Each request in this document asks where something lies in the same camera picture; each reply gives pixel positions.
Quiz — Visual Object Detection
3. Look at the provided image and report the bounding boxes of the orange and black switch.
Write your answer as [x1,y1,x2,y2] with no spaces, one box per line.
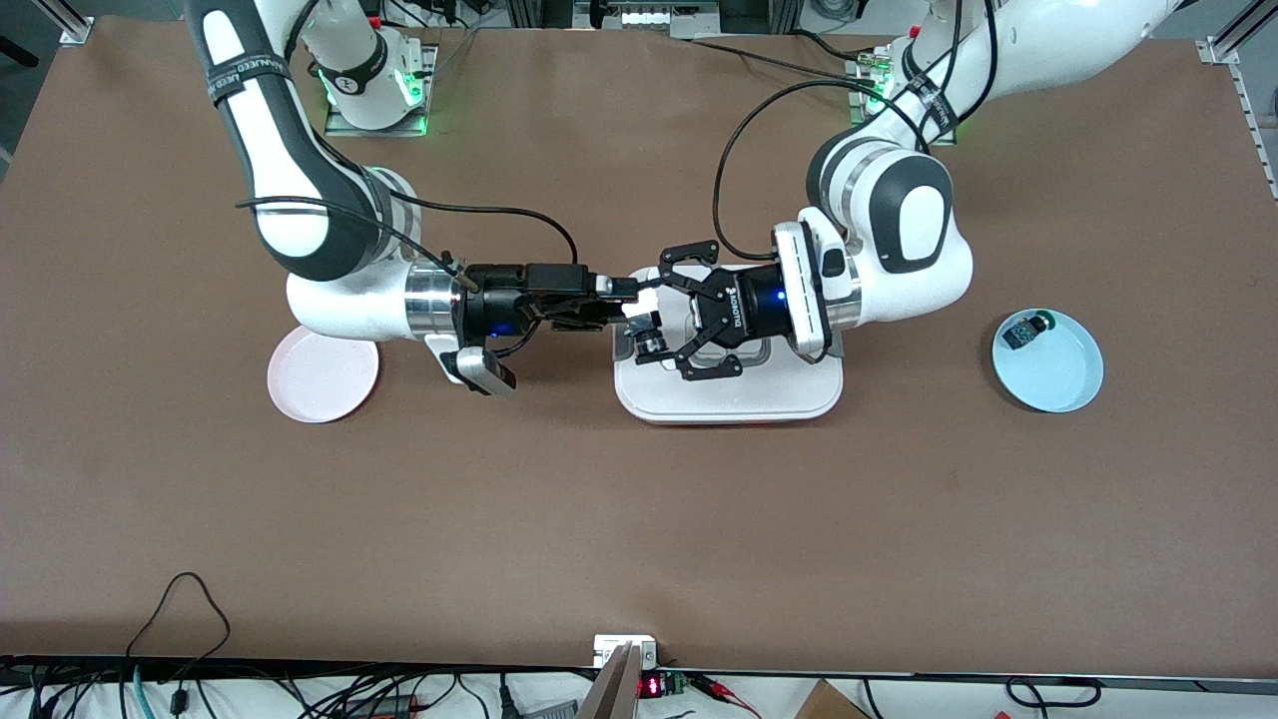
[629,312,668,366]

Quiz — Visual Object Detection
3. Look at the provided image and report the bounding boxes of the white lidded container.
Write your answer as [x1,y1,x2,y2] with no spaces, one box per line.
[611,265,846,426]

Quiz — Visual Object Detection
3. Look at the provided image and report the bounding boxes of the pink round plate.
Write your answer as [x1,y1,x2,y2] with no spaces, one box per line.
[267,325,380,423]

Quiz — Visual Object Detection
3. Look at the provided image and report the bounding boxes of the light blue round plate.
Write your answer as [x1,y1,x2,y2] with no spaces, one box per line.
[991,309,1105,413]

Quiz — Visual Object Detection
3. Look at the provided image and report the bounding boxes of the aluminium profile bar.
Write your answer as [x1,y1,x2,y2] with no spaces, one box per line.
[577,642,642,719]

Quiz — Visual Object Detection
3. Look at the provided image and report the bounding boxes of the brown cardboard piece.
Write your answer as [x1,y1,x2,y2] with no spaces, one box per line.
[794,679,870,719]

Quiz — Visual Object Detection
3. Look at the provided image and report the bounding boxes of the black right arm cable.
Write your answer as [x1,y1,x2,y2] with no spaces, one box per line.
[237,195,580,291]

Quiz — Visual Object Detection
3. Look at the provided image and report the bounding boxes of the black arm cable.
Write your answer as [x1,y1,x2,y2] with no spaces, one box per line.
[237,195,580,291]
[711,0,999,263]

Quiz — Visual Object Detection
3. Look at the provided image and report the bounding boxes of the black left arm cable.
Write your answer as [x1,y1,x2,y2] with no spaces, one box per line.
[711,0,999,263]

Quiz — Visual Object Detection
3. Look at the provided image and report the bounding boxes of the black cable to base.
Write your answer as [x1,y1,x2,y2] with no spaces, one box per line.
[687,30,885,86]

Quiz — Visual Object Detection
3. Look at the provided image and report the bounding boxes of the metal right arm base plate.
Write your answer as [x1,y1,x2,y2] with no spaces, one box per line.
[322,43,440,138]

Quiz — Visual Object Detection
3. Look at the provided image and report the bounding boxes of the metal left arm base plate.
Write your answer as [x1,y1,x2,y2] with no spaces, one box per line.
[847,50,959,147]

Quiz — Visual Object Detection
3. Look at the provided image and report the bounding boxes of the small silver mounting bracket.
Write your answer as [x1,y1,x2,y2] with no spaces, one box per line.
[593,635,660,669]

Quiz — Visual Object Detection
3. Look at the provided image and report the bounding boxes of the red clip lead wires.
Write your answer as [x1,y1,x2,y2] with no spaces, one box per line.
[689,674,762,718]

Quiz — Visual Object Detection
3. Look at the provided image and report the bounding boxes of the thin black looped cable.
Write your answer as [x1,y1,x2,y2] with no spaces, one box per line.
[122,571,233,700]

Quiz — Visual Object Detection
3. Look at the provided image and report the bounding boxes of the black coiled flat cable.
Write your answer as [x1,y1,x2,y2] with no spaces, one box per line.
[1006,677,1102,712]

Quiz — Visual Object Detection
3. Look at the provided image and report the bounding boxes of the short aluminium frame corner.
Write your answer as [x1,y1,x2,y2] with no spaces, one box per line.
[40,0,96,46]

